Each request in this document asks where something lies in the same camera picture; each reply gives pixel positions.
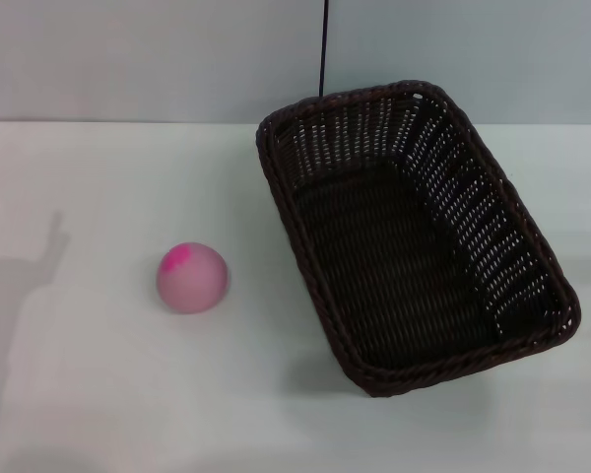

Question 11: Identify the dark brown woven basket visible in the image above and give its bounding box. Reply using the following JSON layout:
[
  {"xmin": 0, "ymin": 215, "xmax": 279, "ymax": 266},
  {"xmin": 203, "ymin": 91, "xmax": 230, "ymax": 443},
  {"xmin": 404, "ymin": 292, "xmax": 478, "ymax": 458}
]
[{"xmin": 255, "ymin": 80, "xmax": 582, "ymax": 398}]

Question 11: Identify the pink ball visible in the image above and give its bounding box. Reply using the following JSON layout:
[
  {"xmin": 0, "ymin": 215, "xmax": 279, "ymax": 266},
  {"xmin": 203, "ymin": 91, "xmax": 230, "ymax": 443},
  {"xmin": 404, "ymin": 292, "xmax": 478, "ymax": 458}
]
[{"xmin": 156, "ymin": 240, "xmax": 233, "ymax": 315}]

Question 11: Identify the black vertical cable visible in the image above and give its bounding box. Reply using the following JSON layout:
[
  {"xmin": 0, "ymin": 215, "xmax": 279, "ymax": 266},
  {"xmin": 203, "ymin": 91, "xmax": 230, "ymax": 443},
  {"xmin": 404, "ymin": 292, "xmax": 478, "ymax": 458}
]
[{"xmin": 316, "ymin": 0, "xmax": 330, "ymax": 99}]

